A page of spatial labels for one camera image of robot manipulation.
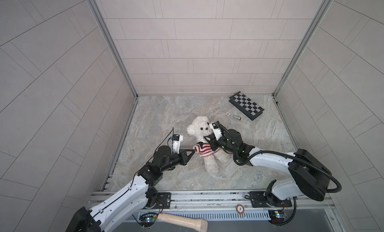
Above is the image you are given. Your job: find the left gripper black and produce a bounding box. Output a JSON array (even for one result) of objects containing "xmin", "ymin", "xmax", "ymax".
[{"xmin": 158, "ymin": 150, "xmax": 196, "ymax": 174}]

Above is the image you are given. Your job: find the white teddy bear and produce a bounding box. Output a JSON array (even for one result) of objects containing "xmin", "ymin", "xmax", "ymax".
[{"xmin": 187, "ymin": 116, "xmax": 230, "ymax": 180}]

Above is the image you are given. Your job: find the red white striped sweater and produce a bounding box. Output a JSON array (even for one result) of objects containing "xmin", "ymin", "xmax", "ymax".
[{"xmin": 194, "ymin": 142, "xmax": 219, "ymax": 158}]

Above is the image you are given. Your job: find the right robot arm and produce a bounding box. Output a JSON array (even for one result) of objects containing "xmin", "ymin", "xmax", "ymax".
[{"xmin": 204, "ymin": 129, "xmax": 342, "ymax": 207}]

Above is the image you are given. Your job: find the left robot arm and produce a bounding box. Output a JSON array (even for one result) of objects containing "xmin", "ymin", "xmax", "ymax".
[{"xmin": 66, "ymin": 146, "xmax": 195, "ymax": 232}]

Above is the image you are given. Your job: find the small metal cylinder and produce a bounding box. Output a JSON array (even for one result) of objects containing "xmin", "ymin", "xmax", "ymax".
[{"xmin": 234, "ymin": 115, "xmax": 242, "ymax": 121}]

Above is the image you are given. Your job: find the black white checkerboard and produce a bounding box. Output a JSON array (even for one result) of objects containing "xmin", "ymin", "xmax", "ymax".
[{"xmin": 229, "ymin": 91, "xmax": 264, "ymax": 121}]

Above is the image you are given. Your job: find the round red white sticker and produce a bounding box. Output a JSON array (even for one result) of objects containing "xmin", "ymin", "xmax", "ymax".
[{"xmin": 236, "ymin": 204, "xmax": 245, "ymax": 215}]

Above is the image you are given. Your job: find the left green circuit board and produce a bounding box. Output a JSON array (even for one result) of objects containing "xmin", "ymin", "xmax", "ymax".
[{"xmin": 139, "ymin": 212, "xmax": 158, "ymax": 228}]

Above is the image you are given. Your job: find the green circuit board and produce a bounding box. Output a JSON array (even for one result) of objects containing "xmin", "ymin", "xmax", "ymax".
[
  {"xmin": 139, "ymin": 212, "xmax": 158, "ymax": 228},
  {"xmin": 268, "ymin": 210, "xmax": 286, "ymax": 225}
]

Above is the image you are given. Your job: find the right green circuit board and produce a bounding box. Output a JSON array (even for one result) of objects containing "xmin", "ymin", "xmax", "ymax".
[{"xmin": 268, "ymin": 210, "xmax": 286, "ymax": 225}]

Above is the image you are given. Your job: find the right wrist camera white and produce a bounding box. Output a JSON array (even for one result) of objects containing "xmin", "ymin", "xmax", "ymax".
[{"xmin": 210, "ymin": 121, "xmax": 224, "ymax": 141}]

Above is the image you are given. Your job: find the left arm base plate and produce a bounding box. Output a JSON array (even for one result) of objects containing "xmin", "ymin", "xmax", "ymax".
[{"xmin": 146, "ymin": 192, "xmax": 172, "ymax": 210}]

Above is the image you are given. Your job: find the aluminium front rail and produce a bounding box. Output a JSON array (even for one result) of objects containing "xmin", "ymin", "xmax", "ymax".
[{"xmin": 80, "ymin": 188, "xmax": 340, "ymax": 222}]

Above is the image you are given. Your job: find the beige wooden handle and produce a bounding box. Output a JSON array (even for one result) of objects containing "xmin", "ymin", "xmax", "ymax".
[{"xmin": 157, "ymin": 213, "xmax": 208, "ymax": 232}]

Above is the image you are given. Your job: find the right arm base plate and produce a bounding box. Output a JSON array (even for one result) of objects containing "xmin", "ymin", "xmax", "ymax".
[{"xmin": 247, "ymin": 191, "xmax": 293, "ymax": 208}]

